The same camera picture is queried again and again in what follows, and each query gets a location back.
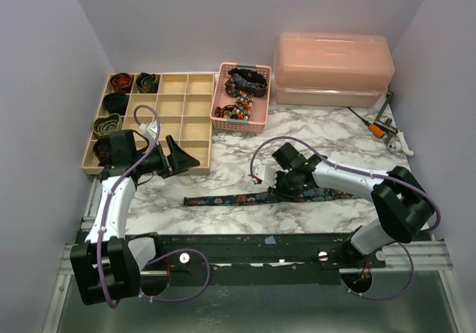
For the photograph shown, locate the wooden compartment tray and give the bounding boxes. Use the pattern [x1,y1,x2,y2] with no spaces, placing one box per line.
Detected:
[95,72,215,175]

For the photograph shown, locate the red black rolled tie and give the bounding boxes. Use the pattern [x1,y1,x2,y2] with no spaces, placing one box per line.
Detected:
[109,73,134,94]

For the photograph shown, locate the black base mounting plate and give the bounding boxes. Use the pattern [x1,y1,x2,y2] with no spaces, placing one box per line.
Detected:
[74,230,386,286]

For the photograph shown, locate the colourful patterned tie in basket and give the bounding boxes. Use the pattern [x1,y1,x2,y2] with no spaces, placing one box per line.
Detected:
[212,95,254,121]

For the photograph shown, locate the pink plastic basket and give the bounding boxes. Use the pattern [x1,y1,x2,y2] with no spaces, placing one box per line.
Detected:
[210,62,271,134]

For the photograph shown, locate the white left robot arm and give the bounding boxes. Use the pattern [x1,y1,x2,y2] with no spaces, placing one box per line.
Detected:
[70,130,200,305]

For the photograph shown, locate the navy rolled tie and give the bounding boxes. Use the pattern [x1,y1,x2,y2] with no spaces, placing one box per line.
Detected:
[102,92,129,116]

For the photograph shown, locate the pink translucent storage box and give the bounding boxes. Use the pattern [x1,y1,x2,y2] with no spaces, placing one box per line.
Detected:
[274,32,395,108]

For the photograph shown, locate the olive green rolled tie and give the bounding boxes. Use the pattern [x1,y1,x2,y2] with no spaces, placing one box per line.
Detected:
[92,113,123,139]

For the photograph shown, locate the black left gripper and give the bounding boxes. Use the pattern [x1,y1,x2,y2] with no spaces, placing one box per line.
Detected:
[134,135,200,178]

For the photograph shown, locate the green dark rolled tie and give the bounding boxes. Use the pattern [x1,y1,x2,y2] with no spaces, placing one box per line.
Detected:
[135,72,160,94]

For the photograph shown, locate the aluminium rail frame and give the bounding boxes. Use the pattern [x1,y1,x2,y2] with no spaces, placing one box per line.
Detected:
[42,178,472,332]

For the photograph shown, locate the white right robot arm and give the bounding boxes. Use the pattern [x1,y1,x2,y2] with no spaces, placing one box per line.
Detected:
[272,143,434,268]

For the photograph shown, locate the dark floral tie in basket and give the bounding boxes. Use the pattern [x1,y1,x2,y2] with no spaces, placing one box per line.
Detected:
[225,68,268,98]

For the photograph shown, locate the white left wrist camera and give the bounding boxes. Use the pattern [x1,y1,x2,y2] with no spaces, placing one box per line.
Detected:
[138,121,160,141]

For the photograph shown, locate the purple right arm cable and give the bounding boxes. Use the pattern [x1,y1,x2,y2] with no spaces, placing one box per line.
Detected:
[249,135,442,300]

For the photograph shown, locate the dark red rolled tie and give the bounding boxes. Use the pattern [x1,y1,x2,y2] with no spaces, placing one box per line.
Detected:
[93,137,112,167]

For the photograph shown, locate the navy floral tie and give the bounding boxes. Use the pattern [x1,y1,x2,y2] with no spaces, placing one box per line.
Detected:
[183,188,357,207]

